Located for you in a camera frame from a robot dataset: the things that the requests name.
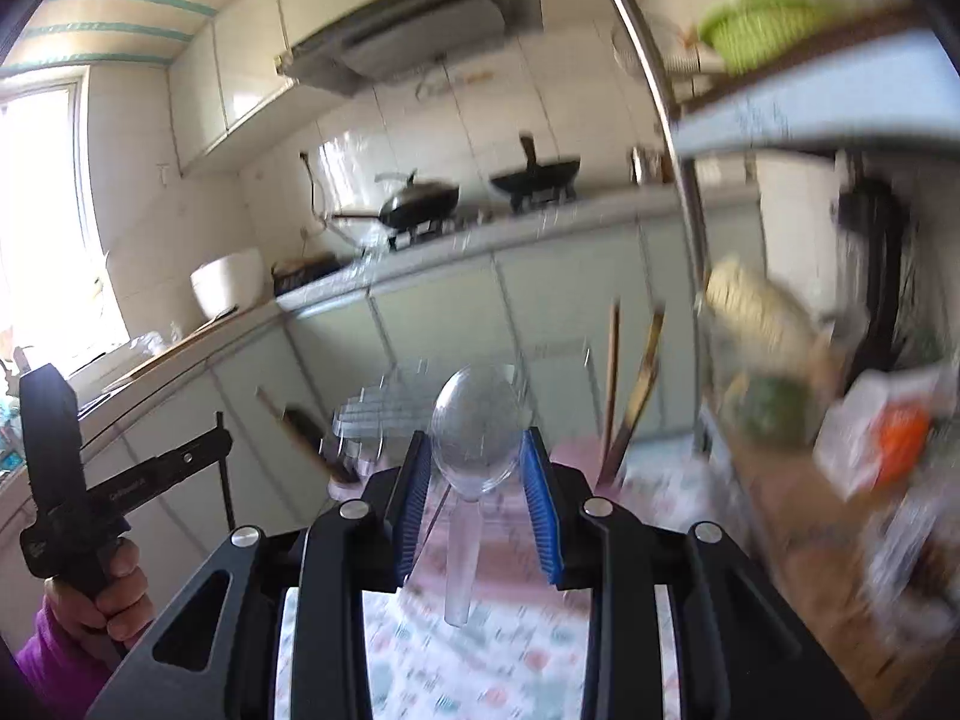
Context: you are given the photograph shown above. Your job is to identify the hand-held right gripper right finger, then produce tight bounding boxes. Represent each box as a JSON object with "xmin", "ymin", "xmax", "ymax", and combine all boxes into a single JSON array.
[{"xmin": 521, "ymin": 425, "xmax": 875, "ymax": 720}]

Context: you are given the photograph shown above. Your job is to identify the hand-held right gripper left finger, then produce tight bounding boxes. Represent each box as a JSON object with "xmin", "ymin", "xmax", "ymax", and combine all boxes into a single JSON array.
[{"xmin": 86, "ymin": 431, "xmax": 434, "ymax": 720}]

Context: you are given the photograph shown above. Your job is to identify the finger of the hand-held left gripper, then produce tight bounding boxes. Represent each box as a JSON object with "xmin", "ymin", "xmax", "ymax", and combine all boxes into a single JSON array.
[{"xmin": 85, "ymin": 411, "xmax": 231, "ymax": 512}]

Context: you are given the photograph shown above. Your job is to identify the thin black chopstick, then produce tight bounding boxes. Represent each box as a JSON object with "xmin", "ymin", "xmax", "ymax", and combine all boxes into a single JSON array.
[{"xmin": 217, "ymin": 448, "xmax": 233, "ymax": 535}]

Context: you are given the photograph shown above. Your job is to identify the clear plastic spoon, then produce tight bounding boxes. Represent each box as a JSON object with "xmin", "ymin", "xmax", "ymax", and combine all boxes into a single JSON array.
[{"xmin": 429, "ymin": 363, "xmax": 534, "ymax": 628}]

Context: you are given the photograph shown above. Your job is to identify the person's left forearm purple sleeve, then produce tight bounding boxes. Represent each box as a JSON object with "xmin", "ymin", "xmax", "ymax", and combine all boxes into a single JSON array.
[{"xmin": 15, "ymin": 598, "xmax": 127, "ymax": 700}]

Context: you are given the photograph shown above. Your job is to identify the person's left hand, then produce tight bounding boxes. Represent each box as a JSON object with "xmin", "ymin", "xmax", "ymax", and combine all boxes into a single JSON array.
[{"xmin": 43, "ymin": 536, "xmax": 155, "ymax": 644}]

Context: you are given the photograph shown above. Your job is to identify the pink drip tray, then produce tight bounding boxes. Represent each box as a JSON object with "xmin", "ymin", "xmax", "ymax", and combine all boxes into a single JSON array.
[{"xmin": 328, "ymin": 465, "xmax": 557, "ymax": 602}]

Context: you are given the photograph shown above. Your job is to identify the wooden cutting board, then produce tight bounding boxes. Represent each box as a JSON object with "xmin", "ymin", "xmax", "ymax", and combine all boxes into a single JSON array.
[{"xmin": 103, "ymin": 302, "xmax": 242, "ymax": 392}]

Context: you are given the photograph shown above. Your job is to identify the floral tablecloth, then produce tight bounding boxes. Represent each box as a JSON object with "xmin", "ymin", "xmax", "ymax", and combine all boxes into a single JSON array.
[{"xmin": 276, "ymin": 457, "xmax": 752, "ymax": 720}]

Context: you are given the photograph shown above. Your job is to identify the white pot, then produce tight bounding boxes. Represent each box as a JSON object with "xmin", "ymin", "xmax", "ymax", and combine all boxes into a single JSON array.
[{"xmin": 190, "ymin": 250, "xmax": 269, "ymax": 321}]

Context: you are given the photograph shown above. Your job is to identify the window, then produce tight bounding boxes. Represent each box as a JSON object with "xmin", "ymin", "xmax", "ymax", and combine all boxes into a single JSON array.
[{"xmin": 0, "ymin": 69, "xmax": 127, "ymax": 385}]

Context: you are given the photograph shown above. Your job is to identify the wooden shelf board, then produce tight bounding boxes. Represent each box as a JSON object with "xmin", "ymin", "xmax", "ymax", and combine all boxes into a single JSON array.
[
  {"xmin": 666, "ymin": 0, "xmax": 960, "ymax": 160},
  {"xmin": 703, "ymin": 405, "xmax": 927, "ymax": 720}
]

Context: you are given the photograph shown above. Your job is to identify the dark green vegetable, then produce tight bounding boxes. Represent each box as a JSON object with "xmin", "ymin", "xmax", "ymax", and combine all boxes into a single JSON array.
[{"xmin": 730, "ymin": 377, "xmax": 820, "ymax": 445}]

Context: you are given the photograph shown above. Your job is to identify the gas stove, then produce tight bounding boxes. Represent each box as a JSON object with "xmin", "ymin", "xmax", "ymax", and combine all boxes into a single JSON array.
[{"xmin": 385, "ymin": 186, "xmax": 584, "ymax": 250}]

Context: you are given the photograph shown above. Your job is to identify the pale yellow bag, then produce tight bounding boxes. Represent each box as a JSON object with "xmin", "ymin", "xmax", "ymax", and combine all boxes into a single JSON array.
[{"xmin": 703, "ymin": 255, "xmax": 827, "ymax": 377}]

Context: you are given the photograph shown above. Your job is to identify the white and orange packet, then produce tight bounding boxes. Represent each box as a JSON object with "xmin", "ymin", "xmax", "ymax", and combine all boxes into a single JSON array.
[{"xmin": 812, "ymin": 366, "xmax": 947, "ymax": 497}]

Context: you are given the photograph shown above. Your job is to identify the metal seasoning container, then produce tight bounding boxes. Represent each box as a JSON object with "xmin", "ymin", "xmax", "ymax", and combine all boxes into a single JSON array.
[{"xmin": 628, "ymin": 145, "xmax": 670, "ymax": 186}]

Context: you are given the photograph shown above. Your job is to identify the metal shelf pole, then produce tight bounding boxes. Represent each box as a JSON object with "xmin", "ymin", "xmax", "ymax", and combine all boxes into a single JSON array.
[{"xmin": 581, "ymin": 0, "xmax": 715, "ymax": 452}]

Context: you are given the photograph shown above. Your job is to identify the grey range hood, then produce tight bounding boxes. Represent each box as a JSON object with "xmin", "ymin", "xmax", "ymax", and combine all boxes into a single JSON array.
[{"xmin": 273, "ymin": 0, "xmax": 546, "ymax": 96}]

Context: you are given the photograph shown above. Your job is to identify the green plastic colander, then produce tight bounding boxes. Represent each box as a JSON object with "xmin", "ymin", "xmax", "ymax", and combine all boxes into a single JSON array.
[{"xmin": 696, "ymin": 0, "xmax": 827, "ymax": 77}]

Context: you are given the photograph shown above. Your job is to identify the black wok with long handle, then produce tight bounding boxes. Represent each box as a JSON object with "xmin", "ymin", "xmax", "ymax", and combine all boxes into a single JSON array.
[{"xmin": 332, "ymin": 174, "xmax": 461, "ymax": 235}]

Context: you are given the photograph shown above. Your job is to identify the black power cord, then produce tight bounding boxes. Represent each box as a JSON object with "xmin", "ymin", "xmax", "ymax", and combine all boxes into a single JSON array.
[{"xmin": 298, "ymin": 150, "xmax": 325, "ymax": 220}]

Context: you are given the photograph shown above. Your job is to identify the black wok with upright handle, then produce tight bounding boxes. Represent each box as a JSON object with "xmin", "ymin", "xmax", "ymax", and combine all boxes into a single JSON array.
[{"xmin": 489, "ymin": 133, "xmax": 584, "ymax": 201}]

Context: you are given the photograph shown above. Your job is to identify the white wall cabinets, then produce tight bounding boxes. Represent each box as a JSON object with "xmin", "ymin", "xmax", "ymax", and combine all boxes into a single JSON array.
[{"xmin": 167, "ymin": 0, "xmax": 655, "ymax": 175}]

